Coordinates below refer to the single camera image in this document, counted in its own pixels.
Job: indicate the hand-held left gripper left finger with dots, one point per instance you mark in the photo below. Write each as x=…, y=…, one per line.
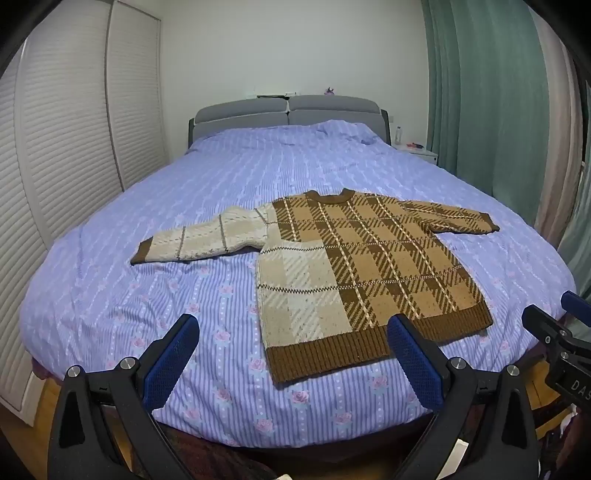
x=168, y=364

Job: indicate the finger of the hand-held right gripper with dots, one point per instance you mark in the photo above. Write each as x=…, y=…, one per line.
x=545, y=325
x=577, y=307

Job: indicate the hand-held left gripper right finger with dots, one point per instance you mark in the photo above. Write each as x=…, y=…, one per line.
x=415, y=364

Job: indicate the brown beige plaid knit sweater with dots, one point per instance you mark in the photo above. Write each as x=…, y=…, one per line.
x=369, y=258

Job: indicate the green curtain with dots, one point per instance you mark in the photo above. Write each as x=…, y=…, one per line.
x=577, y=230
x=485, y=92

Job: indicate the purple striped floral bedsheet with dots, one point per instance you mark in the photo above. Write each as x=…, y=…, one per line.
x=138, y=207

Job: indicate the white nightstand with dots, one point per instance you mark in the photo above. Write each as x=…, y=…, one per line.
x=418, y=153

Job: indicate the small blue red item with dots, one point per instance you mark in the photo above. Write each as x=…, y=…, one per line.
x=414, y=145

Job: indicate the clear plastic bottle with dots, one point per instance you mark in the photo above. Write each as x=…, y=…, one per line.
x=399, y=135

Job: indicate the white louvered wardrobe door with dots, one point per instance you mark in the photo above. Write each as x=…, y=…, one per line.
x=51, y=161
x=136, y=92

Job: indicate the grey padded headboard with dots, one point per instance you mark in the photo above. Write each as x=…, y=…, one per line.
x=240, y=115

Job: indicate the small purple toy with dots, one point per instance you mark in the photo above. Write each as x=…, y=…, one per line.
x=329, y=91

